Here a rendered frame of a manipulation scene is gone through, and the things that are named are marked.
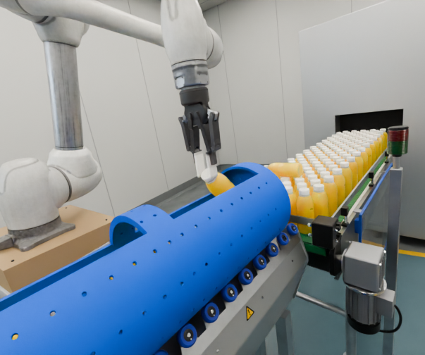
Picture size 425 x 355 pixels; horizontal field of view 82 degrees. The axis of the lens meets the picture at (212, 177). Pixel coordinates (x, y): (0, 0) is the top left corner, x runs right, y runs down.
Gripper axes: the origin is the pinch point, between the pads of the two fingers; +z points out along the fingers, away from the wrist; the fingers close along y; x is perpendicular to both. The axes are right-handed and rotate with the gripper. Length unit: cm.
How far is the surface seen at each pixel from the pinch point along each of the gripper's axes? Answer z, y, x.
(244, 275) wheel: 30.8, 10.2, -2.4
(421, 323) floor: 128, 48, 112
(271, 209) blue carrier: 15.3, 13.6, 9.7
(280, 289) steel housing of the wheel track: 43.2, 13.6, 10.5
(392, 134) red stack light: 4, 35, 64
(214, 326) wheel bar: 35.1, 10.8, -16.7
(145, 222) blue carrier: 5.3, 4.4, -24.1
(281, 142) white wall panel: 70, -186, 410
